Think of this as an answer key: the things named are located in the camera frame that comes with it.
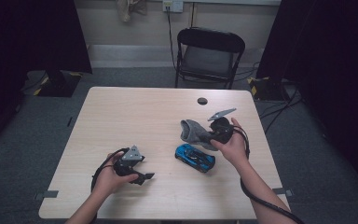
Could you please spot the grey tape strip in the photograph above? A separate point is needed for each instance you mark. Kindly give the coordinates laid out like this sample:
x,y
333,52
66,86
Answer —
x,y
48,194
287,192

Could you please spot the white wall socket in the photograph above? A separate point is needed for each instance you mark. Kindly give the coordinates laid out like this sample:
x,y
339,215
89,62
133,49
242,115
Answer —
x,y
173,5

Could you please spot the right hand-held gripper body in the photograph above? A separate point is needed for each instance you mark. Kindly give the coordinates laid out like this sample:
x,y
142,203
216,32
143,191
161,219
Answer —
x,y
222,129

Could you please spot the person's left hand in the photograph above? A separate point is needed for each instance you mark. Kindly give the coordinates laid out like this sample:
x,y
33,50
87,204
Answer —
x,y
112,183

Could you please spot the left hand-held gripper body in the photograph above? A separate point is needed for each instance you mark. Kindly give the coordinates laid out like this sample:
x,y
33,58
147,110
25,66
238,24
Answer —
x,y
130,157

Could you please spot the beige hanging cloth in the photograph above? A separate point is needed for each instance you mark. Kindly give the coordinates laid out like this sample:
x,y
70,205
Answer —
x,y
130,8

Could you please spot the grey sock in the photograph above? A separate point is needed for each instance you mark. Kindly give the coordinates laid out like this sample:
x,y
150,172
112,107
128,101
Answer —
x,y
195,133

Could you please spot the small black floor strip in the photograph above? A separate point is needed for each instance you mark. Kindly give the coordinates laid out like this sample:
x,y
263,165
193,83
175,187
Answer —
x,y
70,121

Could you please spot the black stand base yellow tape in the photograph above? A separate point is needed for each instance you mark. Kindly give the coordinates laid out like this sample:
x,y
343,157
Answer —
x,y
267,88

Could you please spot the person's right hand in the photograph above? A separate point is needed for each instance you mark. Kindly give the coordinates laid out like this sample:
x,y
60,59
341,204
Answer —
x,y
234,149

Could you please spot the blue toy car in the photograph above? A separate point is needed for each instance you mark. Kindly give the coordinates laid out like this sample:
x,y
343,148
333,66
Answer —
x,y
195,157

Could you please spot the black folding chair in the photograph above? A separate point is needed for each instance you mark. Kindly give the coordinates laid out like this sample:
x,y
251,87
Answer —
x,y
209,56

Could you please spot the thin dark wall conduit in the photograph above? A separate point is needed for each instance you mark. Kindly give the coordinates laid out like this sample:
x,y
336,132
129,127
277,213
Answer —
x,y
193,14

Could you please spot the black curtain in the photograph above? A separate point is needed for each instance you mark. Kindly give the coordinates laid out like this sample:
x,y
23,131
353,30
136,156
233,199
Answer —
x,y
28,46
332,62

